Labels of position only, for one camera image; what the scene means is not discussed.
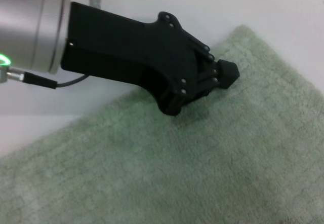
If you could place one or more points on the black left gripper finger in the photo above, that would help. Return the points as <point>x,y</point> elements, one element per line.
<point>202,47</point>
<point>225,80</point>

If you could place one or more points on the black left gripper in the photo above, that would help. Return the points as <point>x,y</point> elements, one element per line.
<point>121,46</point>

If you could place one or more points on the green terry towel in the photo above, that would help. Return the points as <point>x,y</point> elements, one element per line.
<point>177,163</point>

